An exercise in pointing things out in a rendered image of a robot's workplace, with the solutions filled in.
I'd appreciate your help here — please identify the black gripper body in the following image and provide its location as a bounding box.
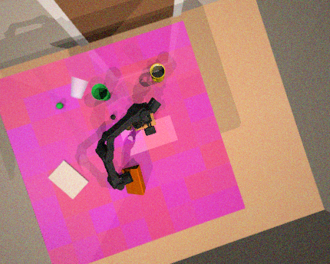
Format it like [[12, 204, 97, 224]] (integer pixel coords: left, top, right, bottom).
[[142, 102, 156, 136]]

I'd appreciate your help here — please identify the small green ball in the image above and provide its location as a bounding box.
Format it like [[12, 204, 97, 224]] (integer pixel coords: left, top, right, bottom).
[[55, 103, 64, 109]]

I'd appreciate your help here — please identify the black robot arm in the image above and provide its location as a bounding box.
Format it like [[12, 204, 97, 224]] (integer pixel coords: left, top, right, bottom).
[[95, 97, 161, 190]]

